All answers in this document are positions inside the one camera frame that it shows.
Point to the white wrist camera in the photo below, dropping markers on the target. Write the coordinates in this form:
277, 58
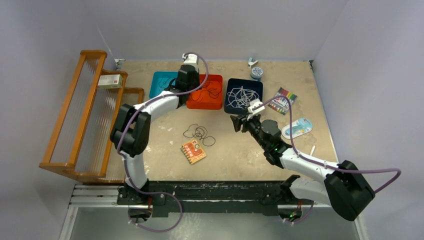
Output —
191, 59
255, 107

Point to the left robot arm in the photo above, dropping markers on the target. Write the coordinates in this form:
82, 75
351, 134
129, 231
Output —
131, 130

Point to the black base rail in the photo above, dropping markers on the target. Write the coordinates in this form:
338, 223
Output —
268, 198

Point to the wooden rack shelf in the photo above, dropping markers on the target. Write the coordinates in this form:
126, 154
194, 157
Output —
79, 147

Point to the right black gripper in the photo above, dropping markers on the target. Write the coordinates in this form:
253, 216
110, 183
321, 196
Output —
238, 120

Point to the orange plastic bin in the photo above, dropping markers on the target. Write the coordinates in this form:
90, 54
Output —
209, 97

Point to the pink white pen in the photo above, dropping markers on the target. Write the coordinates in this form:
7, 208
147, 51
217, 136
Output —
313, 148

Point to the small grey clip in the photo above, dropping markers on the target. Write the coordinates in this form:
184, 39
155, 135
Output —
252, 62

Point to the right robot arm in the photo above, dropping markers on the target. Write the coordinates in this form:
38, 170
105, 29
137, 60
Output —
339, 185

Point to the white red small box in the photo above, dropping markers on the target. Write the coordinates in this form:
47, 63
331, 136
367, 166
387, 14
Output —
113, 81

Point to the teal plastic bin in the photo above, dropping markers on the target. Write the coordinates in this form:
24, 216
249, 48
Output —
160, 81

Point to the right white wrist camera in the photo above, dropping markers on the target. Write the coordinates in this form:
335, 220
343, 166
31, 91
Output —
255, 107

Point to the aluminium frame rail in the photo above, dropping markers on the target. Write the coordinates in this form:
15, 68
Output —
106, 196

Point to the blue white tape roll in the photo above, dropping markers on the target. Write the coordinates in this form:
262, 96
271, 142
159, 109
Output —
256, 74

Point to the dark blue plastic bin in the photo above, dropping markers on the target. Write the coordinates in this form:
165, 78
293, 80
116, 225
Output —
239, 93

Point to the blue packaged tool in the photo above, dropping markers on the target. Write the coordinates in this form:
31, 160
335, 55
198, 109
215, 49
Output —
298, 128

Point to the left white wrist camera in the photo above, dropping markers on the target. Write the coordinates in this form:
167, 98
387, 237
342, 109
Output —
191, 59

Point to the colour marker pack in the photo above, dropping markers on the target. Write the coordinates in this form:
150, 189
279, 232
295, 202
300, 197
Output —
280, 104

